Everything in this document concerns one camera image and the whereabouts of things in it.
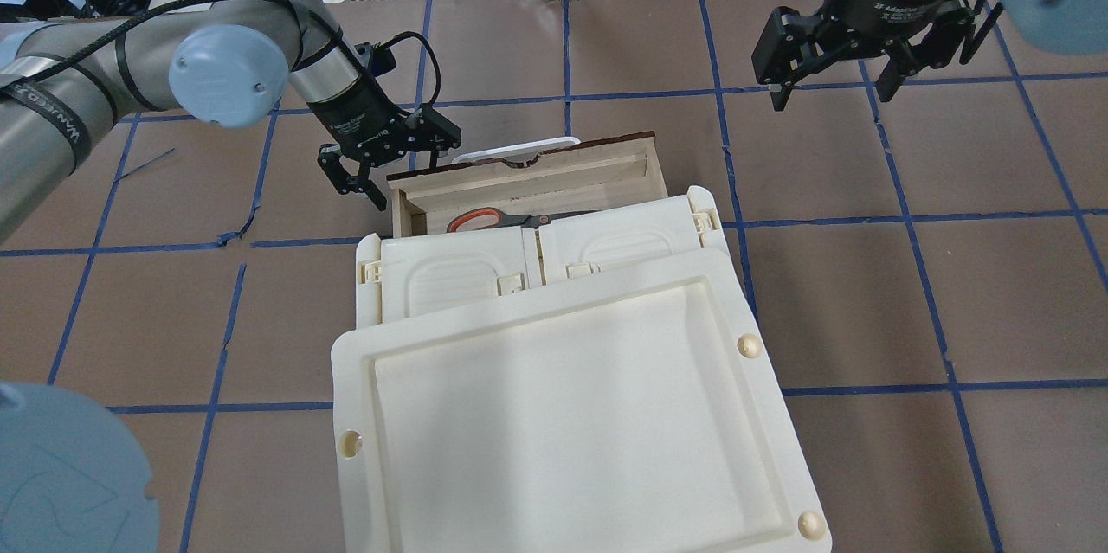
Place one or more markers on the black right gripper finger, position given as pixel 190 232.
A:
pixel 779 95
pixel 889 81

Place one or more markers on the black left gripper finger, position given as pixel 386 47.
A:
pixel 374 194
pixel 439 158

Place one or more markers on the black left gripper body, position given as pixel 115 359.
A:
pixel 353 122

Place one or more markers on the grey orange handled scissors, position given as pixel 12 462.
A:
pixel 489 217

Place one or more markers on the light wooden drawer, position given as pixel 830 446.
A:
pixel 593 175

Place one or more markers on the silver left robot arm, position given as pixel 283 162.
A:
pixel 226 63

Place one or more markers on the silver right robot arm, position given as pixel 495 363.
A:
pixel 1065 27

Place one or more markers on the cream plastic organizer box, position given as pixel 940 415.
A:
pixel 410 276

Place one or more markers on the cream plastic tray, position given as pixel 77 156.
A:
pixel 629 411

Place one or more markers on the white drawer handle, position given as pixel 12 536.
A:
pixel 521 153

